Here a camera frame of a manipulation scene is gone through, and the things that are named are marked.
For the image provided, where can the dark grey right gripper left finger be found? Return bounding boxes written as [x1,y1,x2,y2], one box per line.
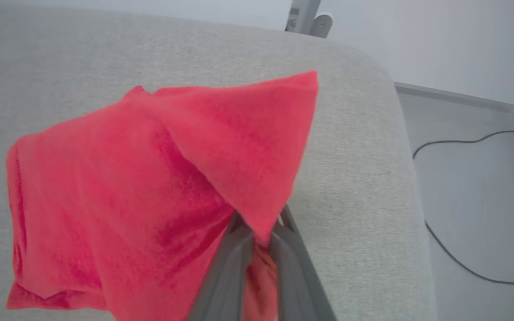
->
[187,211,255,321]

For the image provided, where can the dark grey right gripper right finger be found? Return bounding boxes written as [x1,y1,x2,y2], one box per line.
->
[269,204,339,321]

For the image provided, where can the red and white jersey garment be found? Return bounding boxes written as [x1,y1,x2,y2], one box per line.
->
[6,70,319,321]

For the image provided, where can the grey fabric sofa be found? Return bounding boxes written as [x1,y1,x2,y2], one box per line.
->
[0,4,439,321]

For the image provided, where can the grey metal stand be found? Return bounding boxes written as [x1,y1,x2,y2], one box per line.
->
[285,0,334,39]

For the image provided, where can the black floor cable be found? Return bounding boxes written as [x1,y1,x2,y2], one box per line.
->
[412,130,514,286]

